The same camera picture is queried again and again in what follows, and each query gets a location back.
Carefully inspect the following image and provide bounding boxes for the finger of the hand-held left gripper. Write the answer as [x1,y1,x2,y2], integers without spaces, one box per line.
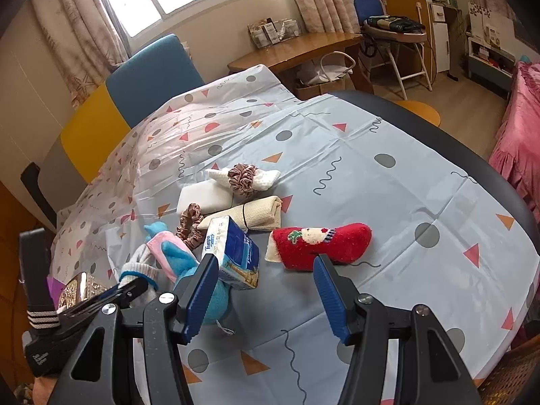
[57,279,149,317]

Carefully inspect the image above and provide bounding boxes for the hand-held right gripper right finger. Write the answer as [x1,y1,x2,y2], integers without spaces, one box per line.
[313,254,484,405]

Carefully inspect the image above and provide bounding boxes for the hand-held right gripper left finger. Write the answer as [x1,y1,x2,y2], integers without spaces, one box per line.
[46,255,220,405]

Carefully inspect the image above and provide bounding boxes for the red christmas sock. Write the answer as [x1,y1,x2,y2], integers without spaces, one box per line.
[265,222,373,271]

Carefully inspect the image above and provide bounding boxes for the blue white carton box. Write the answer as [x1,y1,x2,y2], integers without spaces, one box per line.
[201,215,261,291]

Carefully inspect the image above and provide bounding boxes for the pink and blue fluffy sock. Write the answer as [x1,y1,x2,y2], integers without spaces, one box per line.
[143,221,178,262]

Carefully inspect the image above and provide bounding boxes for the beige towel black band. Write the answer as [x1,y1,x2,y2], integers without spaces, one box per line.
[196,195,284,234]

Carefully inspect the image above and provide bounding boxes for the white towel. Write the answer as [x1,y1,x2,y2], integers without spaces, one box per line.
[176,179,237,216]

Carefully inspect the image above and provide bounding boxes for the brown satin scrunchie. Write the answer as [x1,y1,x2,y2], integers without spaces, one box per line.
[176,203,207,250]

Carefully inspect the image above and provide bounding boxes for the printed plastic tablecloth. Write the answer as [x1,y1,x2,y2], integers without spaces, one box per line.
[51,64,540,389]

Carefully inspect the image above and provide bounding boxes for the pink brown scrunchie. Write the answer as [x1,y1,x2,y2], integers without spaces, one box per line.
[228,164,257,198]

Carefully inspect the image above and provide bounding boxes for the black panel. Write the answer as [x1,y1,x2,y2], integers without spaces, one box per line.
[20,162,57,235]

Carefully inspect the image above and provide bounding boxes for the white waffle cloth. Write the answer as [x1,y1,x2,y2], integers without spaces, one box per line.
[205,166,282,190]

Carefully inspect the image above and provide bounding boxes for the woven wicker seat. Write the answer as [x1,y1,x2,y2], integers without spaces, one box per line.
[477,344,540,405]

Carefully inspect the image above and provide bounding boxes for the black round table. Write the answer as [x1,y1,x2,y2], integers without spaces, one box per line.
[301,90,540,258]

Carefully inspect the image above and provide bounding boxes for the round wooden stool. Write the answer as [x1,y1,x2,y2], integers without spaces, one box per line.
[392,100,440,127]

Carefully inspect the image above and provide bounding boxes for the brown cardboard box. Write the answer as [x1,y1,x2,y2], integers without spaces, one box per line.
[295,79,351,101]

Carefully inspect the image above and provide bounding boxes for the blue yellow grey bench backrest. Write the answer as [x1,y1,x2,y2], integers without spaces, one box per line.
[37,34,207,220]

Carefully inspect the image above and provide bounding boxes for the white tote bag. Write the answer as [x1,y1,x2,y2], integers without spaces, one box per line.
[301,51,357,89]

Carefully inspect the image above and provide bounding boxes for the pink ruffled bed skirt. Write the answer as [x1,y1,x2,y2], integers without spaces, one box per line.
[489,61,540,220]

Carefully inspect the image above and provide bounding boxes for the wooden desk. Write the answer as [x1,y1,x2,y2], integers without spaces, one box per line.
[228,33,363,93]

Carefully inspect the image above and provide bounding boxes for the clear desk organizer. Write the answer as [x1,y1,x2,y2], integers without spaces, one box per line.
[247,18,305,49]

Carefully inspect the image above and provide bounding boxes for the grey shelf unit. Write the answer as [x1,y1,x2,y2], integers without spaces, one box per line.
[466,36,517,93]

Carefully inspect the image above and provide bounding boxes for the black bag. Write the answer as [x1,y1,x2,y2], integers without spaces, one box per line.
[365,16,425,34]

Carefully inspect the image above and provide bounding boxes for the white cabinet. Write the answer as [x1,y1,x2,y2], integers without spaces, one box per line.
[428,2,458,73]

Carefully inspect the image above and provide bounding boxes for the blue folding chair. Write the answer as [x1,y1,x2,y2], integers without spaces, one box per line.
[352,0,391,34]

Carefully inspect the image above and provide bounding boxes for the wooden folding board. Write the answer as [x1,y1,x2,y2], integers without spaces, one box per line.
[380,0,433,89]

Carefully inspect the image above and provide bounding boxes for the white printed boxes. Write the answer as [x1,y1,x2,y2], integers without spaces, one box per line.
[468,2,517,49]

